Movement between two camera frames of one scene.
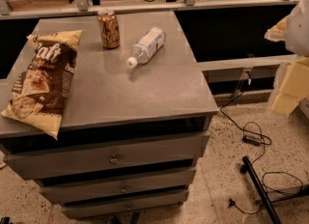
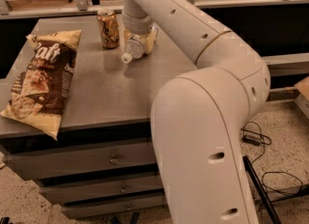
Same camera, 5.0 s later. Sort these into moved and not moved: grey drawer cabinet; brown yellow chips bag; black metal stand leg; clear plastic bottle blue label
Moved: clear plastic bottle blue label
Not moved: grey drawer cabinet; black metal stand leg; brown yellow chips bag
